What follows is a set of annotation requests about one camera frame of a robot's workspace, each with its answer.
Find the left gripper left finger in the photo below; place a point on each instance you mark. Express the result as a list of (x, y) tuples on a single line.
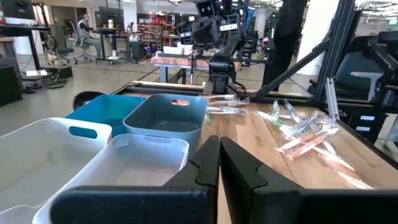
[(205, 174)]

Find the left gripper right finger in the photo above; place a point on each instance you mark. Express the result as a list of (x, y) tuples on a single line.
[(242, 186)]

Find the green toothbrushes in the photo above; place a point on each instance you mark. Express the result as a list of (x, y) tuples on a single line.
[(224, 110)]

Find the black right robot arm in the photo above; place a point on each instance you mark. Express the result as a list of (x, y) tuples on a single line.
[(222, 67)]

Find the wooden workbench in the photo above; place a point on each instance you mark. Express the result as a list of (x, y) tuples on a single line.
[(174, 61)]

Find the shelf with red bins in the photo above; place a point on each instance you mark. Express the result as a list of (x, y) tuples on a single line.
[(155, 26)]

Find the black computer tower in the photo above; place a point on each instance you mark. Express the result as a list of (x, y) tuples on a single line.
[(136, 49)]

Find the clear frosted plastic bin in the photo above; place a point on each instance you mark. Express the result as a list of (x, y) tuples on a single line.
[(133, 161)]

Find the grey-blue plastic bin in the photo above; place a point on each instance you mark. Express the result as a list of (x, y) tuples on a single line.
[(161, 115)]

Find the black desk monitor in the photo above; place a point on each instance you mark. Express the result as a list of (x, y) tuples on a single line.
[(110, 17)]

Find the black standing desk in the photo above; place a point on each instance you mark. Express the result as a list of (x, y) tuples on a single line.
[(105, 29)]

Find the person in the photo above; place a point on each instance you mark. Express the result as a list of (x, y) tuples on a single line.
[(83, 31)]

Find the teal plastic bin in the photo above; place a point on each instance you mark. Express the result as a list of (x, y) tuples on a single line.
[(102, 107)]

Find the grey office chair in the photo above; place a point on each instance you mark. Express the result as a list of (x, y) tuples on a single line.
[(74, 40)]

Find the black box with white labels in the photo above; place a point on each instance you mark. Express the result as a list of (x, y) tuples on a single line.
[(351, 124)]

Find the black office chair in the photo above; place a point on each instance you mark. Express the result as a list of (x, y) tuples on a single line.
[(63, 51)]

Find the grey metal stand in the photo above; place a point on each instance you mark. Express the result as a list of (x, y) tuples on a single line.
[(367, 75)]

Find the white plastic bin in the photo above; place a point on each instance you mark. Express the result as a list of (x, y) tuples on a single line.
[(37, 161)]

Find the black table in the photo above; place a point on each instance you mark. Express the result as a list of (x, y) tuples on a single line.
[(18, 28)]

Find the black cabinet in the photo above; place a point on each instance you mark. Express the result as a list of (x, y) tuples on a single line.
[(9, 84)]

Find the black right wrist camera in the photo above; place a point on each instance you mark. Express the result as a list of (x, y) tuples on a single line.
[(205, 8)]

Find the silver metal bracket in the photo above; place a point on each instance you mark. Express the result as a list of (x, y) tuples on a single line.
[(332, 99)]

